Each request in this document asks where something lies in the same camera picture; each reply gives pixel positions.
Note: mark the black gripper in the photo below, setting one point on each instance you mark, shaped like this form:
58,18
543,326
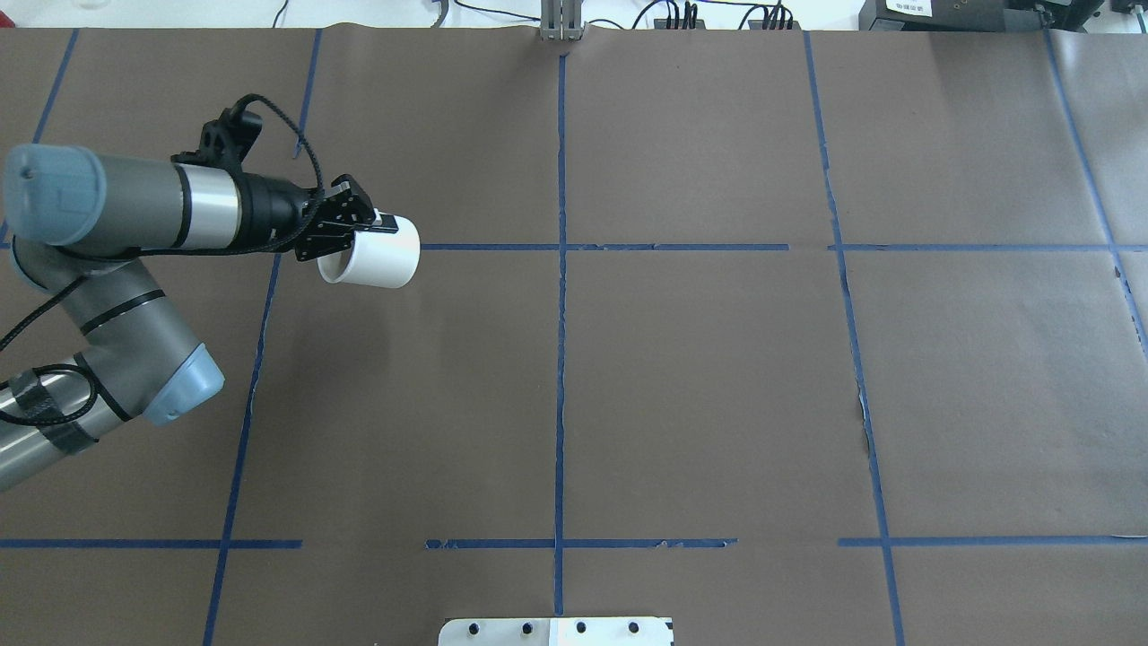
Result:
272,209

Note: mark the aluminium frame post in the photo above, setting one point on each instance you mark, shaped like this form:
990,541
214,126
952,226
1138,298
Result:
561,20

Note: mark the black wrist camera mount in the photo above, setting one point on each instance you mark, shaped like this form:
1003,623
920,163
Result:
226,141

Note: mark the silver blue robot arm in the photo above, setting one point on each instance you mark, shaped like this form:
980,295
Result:
82,225

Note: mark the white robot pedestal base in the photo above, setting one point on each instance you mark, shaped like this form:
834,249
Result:
593,630

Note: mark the white smiley mug black handle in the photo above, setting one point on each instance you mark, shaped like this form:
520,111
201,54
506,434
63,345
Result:
387,260

